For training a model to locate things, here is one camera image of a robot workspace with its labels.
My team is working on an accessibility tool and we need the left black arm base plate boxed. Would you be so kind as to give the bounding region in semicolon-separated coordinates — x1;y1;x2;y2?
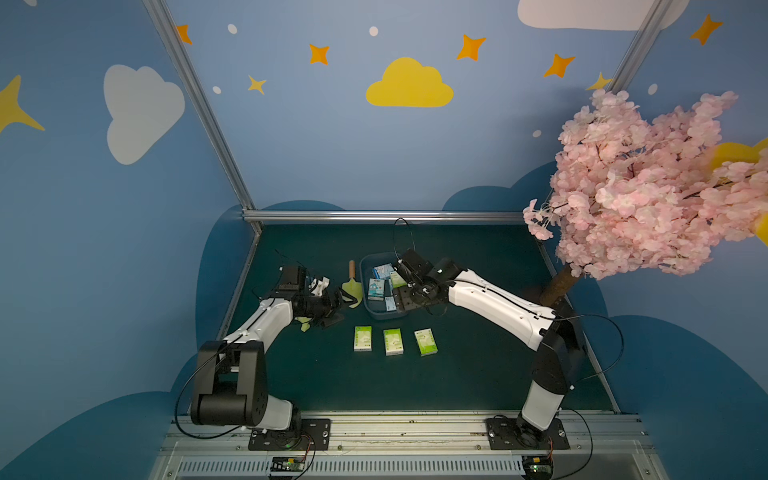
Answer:
247;418;332;453

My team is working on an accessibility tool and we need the aluminium front rail frame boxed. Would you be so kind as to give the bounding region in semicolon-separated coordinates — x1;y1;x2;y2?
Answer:
150;410;669;479

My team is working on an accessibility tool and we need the green rake wooden handle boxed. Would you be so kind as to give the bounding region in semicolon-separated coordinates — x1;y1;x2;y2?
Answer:
295;317;312;332

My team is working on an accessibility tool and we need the left green circuit board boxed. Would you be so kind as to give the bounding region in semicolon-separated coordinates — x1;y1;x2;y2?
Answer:
269;456;306;476

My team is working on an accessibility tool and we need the green pocket tissue pack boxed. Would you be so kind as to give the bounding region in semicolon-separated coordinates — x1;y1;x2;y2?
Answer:
383;329;404;356
414;328;438;357
353;326;372;352
389;271;408;289

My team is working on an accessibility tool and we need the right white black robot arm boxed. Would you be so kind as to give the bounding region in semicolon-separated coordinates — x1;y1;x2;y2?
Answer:
394;249;586;437

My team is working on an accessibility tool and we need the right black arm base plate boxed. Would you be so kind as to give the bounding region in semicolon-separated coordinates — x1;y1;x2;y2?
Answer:
485;415;570;451

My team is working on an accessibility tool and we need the green trowel wooden handle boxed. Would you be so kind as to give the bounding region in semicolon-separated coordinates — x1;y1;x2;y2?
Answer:
341;260;363;309

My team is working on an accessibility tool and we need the pink blossom artificial tree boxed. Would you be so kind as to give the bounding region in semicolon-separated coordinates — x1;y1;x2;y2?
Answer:
523;89;767;306

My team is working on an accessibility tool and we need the blue plastic storage box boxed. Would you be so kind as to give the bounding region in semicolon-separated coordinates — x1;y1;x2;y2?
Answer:
357;253;407;321

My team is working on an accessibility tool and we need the green circuit board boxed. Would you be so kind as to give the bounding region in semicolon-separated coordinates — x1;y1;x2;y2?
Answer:
522;456;554;480
269;456;306;476

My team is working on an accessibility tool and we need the right green circuit board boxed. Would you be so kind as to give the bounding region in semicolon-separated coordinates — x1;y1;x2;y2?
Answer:
522;456;554;480

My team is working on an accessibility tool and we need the blue pocket tissue pack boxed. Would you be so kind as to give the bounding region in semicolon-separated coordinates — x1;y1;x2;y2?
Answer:
367;278;386;301
373;264;394;280
384;296;398;312

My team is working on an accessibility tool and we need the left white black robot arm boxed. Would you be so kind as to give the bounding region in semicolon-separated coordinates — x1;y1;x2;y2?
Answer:
188;266;355;433

